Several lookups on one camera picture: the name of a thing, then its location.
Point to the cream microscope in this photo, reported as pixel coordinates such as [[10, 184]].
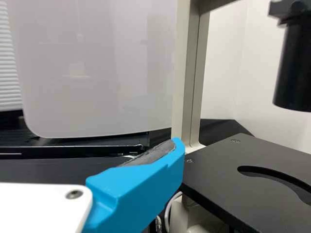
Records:
[[189, 72]]

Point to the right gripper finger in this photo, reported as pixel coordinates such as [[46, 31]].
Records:
[[136, 189]]

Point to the white box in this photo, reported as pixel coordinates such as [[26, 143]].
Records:
[[92, 68]]

